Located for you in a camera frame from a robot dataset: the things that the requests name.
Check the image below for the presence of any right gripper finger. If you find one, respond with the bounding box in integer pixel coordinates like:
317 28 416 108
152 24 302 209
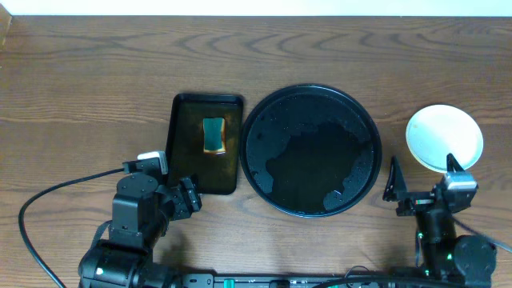
382 156 408 202
446 154 465 173

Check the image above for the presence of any light blue plate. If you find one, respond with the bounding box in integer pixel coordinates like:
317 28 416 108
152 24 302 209
405 104 484 173

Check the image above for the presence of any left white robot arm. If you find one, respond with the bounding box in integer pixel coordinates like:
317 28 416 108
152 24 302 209
78 172 202 288

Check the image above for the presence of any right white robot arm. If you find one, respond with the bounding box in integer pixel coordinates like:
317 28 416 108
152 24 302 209
382 154 497 287

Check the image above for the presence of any rectangular black water tray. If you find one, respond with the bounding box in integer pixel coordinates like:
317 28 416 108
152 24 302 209
166 93 243 195

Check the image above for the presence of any round black tray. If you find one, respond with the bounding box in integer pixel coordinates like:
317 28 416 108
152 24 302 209
239 84 382 218

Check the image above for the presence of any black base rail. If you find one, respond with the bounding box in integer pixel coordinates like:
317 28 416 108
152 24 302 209
181 274 419 288

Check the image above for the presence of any left black cable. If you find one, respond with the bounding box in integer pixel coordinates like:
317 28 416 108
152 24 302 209
17 167 125 288

